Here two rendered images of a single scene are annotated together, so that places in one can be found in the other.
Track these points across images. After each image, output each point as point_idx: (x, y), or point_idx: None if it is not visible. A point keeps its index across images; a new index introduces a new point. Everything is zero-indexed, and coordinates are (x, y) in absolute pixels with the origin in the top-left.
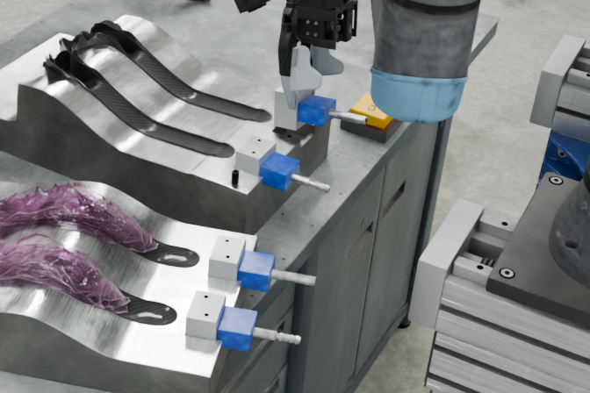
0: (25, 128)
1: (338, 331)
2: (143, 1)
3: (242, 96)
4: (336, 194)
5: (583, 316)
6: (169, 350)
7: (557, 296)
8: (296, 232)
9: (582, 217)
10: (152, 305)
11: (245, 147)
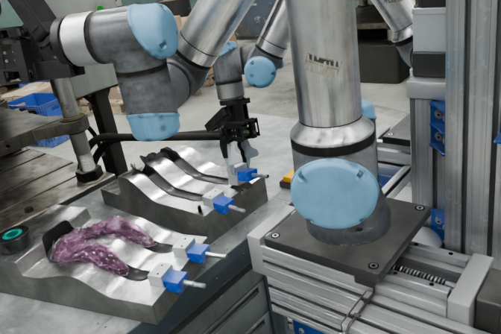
0: (124, 197)
1: None
2: (210, 143)
3: (224, 174)
4: (266, 217)
5: (310, 256)
6: (138, 292)
7: (298, 245)
8: (238, 235)
9: None
10: (142, 271)
11: (206, 194)
